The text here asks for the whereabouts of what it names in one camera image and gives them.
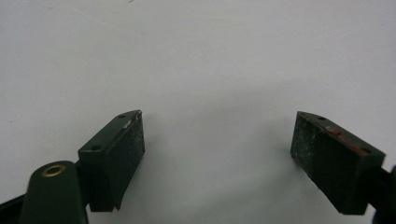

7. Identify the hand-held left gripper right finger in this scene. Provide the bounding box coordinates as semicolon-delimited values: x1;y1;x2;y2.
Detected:
290;110;387;216

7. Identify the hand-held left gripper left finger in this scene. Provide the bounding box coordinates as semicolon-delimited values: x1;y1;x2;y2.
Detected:
77;109;146;213

